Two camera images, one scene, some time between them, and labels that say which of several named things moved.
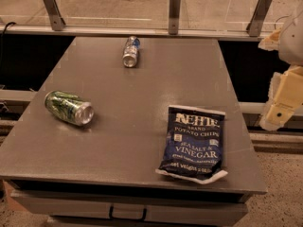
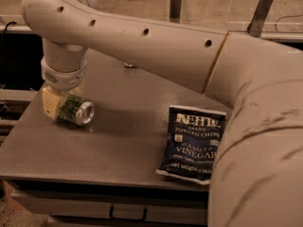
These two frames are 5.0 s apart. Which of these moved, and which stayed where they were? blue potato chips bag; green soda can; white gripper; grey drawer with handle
Moved: white gripper
Stayed: grey drawer with handle; blue potato chips bag; green soda can
